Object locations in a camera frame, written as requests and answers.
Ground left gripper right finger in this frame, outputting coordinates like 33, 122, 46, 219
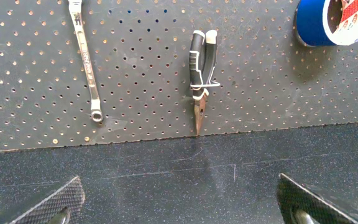
276, 172, 358, 224

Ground roll of blue tape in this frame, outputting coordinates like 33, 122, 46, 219
294, 0, 358, 47

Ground metal hook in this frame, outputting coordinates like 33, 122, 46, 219
190, 80, 222, 90

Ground wrench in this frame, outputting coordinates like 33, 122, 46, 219
67, 0, 104, 123

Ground black and white pliers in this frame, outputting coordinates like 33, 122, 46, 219
188, 29, 222, 136

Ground black pegboard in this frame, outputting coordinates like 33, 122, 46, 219
0, 0, 358, 155

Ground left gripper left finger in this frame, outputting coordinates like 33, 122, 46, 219
0, 176, 86, 224

